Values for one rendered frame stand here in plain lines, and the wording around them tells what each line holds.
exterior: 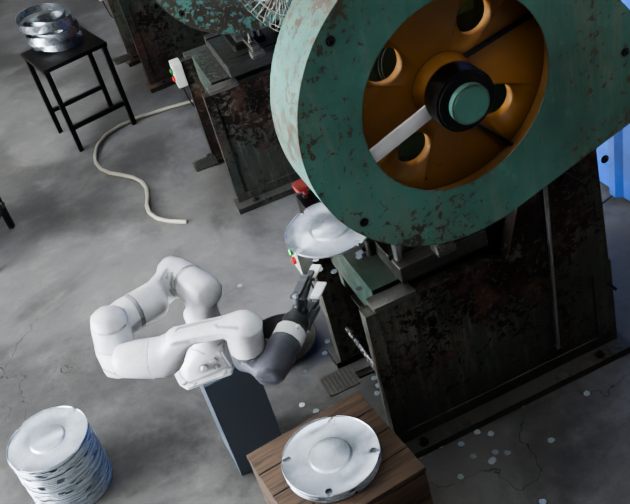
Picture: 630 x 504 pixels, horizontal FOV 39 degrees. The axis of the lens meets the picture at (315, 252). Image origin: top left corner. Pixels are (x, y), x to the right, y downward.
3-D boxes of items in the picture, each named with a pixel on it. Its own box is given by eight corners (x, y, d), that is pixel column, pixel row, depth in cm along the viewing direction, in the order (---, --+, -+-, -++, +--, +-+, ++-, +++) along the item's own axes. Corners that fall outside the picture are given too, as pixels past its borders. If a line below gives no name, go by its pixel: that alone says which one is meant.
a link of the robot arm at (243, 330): (154, 387, 239) (269, 379, 237) (138, 338, 227) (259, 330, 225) (160, 356, 247) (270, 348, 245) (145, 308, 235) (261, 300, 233)
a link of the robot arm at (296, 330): (296, 333, 234) (303, 318, 238) (254, 330, 239) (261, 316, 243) (307, 366, 241) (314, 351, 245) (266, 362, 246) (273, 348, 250)
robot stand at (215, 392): (242, 476, 307) (203, 387, 280) (224, 443, 321) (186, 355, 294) (288, 451, 311) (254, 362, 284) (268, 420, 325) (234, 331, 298)
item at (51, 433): (47, 483, 291) (46, 482, 291) (-10, 459, 306) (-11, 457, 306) (104, 419, 309) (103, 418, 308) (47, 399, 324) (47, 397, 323)
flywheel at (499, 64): (637, 116, 227) (417, 292, 229) (589, 88, 243) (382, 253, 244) (541, -130, 182) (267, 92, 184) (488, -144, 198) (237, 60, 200)
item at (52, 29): (79, 153, 526) (24, 29, 479) (53, 130, 559) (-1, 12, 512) (138, 123, 540) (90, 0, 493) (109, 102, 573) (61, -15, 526)
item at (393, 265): (402, 284, 267) (399, 269, 264) (342, 215, 303) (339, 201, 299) (488, 245, 273) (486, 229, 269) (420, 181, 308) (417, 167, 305)
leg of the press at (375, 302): (402, 466, 295) (348, 258, 241) (387, 443, 304) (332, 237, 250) (633, 351, 312) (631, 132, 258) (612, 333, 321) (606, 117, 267)
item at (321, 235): (267, 237, 280) (267, 235, 279) (336, 189, 290) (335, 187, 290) (324, 271, 259) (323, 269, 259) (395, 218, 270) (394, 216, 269)
